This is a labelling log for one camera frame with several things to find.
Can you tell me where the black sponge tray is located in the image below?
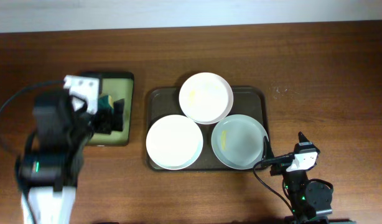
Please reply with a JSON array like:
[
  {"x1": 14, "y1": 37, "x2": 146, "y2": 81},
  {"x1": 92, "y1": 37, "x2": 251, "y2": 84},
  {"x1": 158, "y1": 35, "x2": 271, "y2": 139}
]
[{"x1": 82, "y1": 71, "x2": 134, "y2": 146}]

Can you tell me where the pale green plate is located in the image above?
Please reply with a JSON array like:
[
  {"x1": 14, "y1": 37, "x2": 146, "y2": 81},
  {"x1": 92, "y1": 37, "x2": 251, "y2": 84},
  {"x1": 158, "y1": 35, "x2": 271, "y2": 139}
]
[{"x1": 211, "y1": 114, "x2": 269, "y2": 170}]

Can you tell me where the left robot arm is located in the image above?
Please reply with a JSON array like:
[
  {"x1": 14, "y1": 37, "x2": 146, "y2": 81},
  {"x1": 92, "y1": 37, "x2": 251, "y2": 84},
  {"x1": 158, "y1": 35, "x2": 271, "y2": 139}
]
[{"x1": 15, "y1": 72, "x2": 131, "y2": 223}]

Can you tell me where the white plate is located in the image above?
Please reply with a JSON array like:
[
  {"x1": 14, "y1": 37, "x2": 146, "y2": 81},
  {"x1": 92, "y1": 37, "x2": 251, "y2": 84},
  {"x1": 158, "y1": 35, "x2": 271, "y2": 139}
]
[
  {"x1": 146, "y1": 114, "x2": 204, "y2": 170},
  {"x1": 179, "y1": 72, "x2": 234, "y2": 124}
]

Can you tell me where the green yellow sponge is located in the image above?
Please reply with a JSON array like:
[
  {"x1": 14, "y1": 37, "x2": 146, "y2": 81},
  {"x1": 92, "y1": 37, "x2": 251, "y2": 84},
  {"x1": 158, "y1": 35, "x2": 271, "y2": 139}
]
[{"x1": 98, "y1": 95, "x2": 114, "y2": 110}]

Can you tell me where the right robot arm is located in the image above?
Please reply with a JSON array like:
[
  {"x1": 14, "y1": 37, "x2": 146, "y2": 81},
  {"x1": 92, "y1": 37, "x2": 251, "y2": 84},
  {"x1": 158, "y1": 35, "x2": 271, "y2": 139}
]
[{"x1": 261, "y1": 132, "x2": 333, "y2": 223}]

